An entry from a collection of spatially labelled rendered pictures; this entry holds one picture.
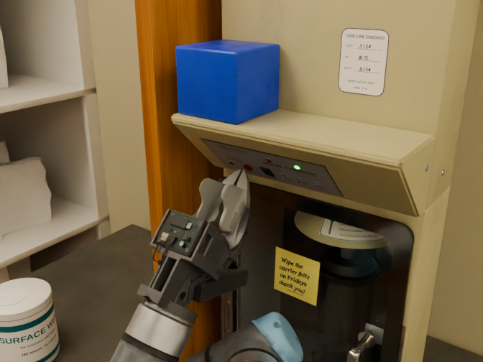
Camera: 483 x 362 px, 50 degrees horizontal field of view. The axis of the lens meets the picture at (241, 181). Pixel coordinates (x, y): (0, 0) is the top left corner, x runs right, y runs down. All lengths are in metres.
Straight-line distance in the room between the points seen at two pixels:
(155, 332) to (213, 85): 0.31
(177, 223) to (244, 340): 0.17
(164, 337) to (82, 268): 0.88
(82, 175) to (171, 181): 1.08
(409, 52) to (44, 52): 1.42
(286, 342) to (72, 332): 0.70
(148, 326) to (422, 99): 0.42
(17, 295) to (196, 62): 0.66
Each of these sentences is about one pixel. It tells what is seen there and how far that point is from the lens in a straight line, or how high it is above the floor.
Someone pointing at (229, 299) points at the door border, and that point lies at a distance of 0.92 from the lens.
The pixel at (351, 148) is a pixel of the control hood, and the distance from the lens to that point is 0.57.
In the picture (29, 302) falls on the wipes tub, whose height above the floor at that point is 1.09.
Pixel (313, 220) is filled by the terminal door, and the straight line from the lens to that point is 0.75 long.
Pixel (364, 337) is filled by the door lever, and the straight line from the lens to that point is 0.79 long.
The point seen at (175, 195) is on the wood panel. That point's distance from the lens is 0.83.
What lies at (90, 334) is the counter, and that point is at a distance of 1.25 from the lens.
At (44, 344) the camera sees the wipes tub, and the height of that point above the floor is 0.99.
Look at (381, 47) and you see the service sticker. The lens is 0.66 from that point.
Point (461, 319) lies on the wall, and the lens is 1.26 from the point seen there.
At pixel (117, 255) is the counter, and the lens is 1.54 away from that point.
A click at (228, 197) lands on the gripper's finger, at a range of 0.67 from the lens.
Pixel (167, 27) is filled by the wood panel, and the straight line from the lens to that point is 0.77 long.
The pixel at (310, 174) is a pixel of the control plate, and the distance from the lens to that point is 0.66.
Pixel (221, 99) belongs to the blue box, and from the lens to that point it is 0.66.
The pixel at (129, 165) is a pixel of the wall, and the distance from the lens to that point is 1.68.
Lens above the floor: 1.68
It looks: 22 degrees down
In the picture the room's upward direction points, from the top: straight up
